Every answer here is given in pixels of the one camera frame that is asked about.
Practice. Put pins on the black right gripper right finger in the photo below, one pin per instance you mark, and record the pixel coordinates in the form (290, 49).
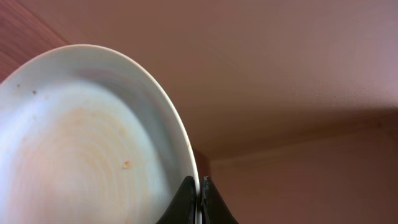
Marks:
(213, 208)

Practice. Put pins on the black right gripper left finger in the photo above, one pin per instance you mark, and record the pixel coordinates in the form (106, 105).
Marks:
(182, 209)

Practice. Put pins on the white plate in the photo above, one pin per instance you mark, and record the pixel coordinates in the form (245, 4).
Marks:
(89, 136)

